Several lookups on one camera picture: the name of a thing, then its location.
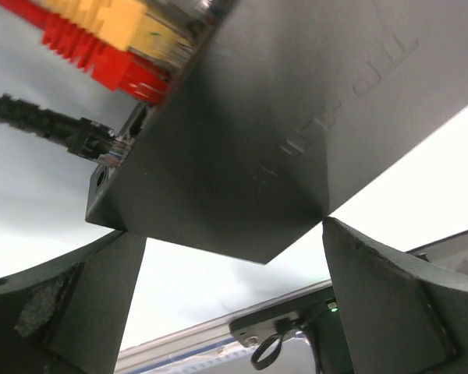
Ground black ethernet cable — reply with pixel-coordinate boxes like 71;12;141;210
0;92;136;168

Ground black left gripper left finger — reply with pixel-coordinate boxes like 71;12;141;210
0;231;146;373

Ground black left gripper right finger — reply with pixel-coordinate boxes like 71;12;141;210
323;217;468;373

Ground red ethernet cable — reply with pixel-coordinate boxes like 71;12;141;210
0;0;171;105

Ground yellow ethernet cable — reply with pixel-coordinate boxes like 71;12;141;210
42;0;194;65

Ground black network switch box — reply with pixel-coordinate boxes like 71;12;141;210
86;1;468;263

